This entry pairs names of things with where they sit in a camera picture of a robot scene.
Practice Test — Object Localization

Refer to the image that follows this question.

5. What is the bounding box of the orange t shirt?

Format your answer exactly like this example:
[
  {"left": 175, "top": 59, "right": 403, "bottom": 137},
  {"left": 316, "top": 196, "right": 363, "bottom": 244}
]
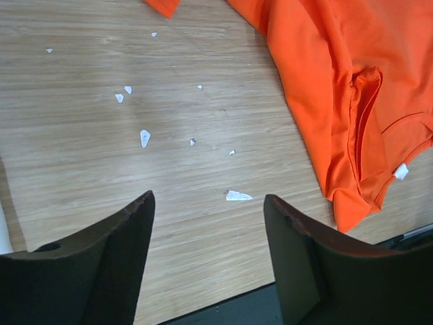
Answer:
[{"left": 145, "top": 0, "right": 433, "bottom": 234}]

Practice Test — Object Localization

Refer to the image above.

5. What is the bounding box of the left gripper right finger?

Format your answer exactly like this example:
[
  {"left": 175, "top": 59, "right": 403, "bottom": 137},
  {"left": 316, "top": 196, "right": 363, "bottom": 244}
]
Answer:
[{"left": 264, "top": 194, "right": 432, "bottom": 324}]

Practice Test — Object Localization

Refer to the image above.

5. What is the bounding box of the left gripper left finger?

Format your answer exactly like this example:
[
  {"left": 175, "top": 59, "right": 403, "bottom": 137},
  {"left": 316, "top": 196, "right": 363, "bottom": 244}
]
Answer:
[{"left": 1, "top": 191, "right": 156, "bottom": 324}]

